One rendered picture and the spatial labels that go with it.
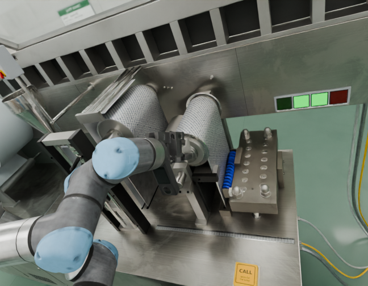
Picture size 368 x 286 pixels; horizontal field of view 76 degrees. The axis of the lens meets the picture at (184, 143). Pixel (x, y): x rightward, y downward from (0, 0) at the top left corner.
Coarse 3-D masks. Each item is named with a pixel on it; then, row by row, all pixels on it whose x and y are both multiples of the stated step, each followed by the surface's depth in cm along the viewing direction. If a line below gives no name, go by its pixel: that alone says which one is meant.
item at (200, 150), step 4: (212, 100) 92; (184, 140) 74; (192, 140) 74; (192, 144) 74; (196, 144) 74; (196, 148) 75; (200, 148) 74; (200, 152) 76; (200, 156) 77; (196, 160) 79; (200, 160) 78; (192, 164) 81
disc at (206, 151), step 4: (184, 136) 74; (188, 136) 73; (192, 136) 73; (196, 140) 74; (200, 140) 73; (200, 144) 74; (204, 144) 74; (204, 148) 75; (204, 152) 76; (208, 152) 76; (204, 156) 77; (208, 156) 77; (204, 160) 79; (196, 164) 81; (200, 164) 81
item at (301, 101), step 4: (296, 96) 88; (300, 96) 88; (304, 96) 88; (308, 96) 87; (296, 100) 90; (300, 100) 89; (304, 100) 89; (308, 100) 88; (296, 104) 91; (300, 104) 90; (304, 104) 90; (308, 104) 89
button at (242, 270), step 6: (240, 264) 77; (246, 264) 76; (252, 264) 76; (240, 270) 75; (246, 270) 75; (252, 270) 74; (234, 276) 75; (240, 276) 74; (246, 276) 74; (252, 276) 73; (234, 282) 73; (240, 282) 73; (246, 282) 72; (252, 282) 72
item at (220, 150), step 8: (216, 136) 88; (224, 136) 99; (216, 144) 88; (224, 144) 98; (216, 152) 87; (224, 152) 97; (208, 160) 79; (216, 160) 86; (224, 160) 96; (224, 168) 96; (224, 176) 95
